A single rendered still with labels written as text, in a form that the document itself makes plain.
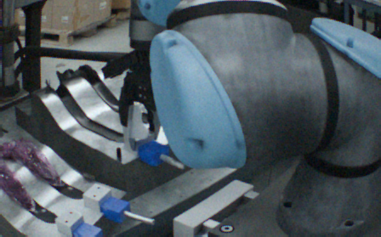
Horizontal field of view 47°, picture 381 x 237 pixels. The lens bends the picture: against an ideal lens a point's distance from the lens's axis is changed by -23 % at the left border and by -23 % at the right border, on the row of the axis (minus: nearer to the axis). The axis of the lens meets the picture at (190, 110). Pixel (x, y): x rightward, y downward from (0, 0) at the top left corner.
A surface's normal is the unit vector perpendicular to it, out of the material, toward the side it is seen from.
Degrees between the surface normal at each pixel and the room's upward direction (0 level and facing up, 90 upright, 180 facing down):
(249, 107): 74
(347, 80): 59
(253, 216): 0
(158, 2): 90
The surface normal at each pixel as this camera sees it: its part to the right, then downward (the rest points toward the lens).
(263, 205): 0.02, -0.91
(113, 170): -0.65, 0.29
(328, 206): -0.44, 0.06
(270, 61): 0.27, -0.17
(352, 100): 0.24, 0.19
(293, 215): -0.83, -0.11
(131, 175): 0.76, 0.28
